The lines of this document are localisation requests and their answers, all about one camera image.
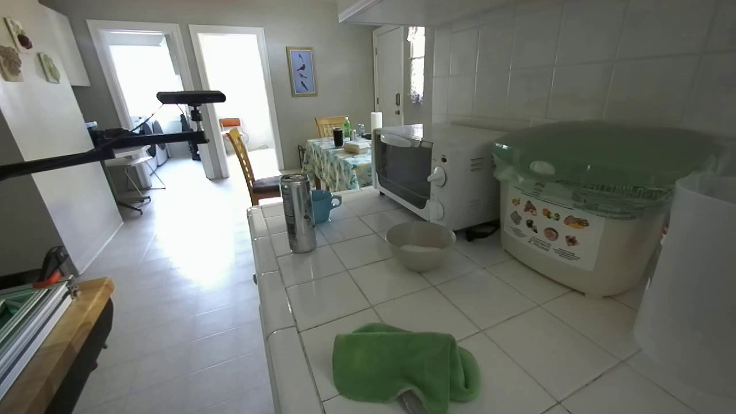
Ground teal ceramic mug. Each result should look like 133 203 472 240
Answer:
311 192 344 225

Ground table with floral cloth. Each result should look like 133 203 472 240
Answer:
302 139 373 192

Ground white ceramic bowl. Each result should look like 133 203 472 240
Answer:
387 222 456 274

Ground white toaster oven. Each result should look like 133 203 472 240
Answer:
373 124 502 231

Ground wooden dining chair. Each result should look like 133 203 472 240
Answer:
226 128 281 204

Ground green cloth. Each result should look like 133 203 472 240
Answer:
331 322 482 414

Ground green lidded food steamer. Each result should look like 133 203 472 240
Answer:
495 122 724 297

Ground white refrigerator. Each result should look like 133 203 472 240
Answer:
0 0 122 274

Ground white cylindrical container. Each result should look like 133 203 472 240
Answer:
634 176 736 399

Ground stack of books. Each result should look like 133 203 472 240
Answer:
0 283 72 401

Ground wooden side table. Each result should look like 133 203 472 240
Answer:
0 279 115 414

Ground framed wall picture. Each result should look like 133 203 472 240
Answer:
288 46 318 97

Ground black camera on stand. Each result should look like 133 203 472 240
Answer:
0 87 231 184

